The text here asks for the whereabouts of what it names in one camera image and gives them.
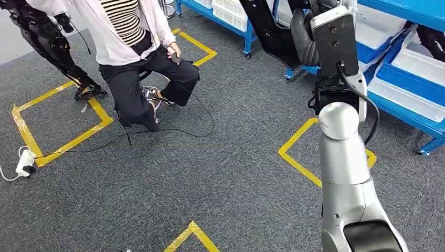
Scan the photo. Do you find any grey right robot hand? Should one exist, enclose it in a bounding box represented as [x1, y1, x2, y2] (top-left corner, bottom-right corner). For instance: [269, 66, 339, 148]
[290, 0, 343, 13]

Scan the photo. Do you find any blue metal rack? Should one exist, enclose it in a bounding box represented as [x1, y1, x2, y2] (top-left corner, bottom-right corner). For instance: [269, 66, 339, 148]
[284, 0, 445, 156]
[175, 0, 279, 59]

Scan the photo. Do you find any chrome base stool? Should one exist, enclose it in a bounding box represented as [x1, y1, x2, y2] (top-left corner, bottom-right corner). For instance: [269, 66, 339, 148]
[139, 69, 175, 112]

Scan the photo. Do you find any yellow floor tape square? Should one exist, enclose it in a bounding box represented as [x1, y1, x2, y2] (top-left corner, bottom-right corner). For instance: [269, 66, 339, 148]
[11, 80, 114, 169]
[171, 27, 219, 67]

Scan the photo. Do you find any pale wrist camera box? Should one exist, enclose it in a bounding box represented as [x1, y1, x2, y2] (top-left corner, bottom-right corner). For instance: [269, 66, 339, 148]
[310, 5, 360, 78]

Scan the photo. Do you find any black curved machine part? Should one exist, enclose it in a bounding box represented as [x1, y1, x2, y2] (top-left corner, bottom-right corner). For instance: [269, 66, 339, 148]
[415, 24, 445, 64]

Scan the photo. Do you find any person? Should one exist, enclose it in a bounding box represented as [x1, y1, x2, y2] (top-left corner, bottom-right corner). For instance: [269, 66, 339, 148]
[26, 0, 200, 133]

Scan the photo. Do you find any white power strip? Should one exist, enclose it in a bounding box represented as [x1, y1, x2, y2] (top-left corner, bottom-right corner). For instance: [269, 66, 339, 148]
[15, 149, 37, 178]

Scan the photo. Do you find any white power cable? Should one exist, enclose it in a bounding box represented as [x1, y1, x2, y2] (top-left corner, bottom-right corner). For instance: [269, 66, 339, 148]
[0, 145, 30, 182]

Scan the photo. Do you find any person's left hand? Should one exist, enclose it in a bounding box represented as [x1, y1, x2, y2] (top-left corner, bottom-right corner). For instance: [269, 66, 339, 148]
[166, 41, 182, 65]

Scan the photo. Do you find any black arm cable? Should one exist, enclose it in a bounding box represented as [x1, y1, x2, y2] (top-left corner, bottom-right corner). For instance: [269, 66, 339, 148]
[336, 64, 380, 146]

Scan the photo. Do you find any black panel with screws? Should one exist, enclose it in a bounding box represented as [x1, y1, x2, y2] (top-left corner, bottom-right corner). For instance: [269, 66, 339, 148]
[239, 0, 304, 70]

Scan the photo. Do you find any black floor cable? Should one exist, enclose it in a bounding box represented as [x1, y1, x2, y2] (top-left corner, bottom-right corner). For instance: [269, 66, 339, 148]
[33, 60, 216, 161]

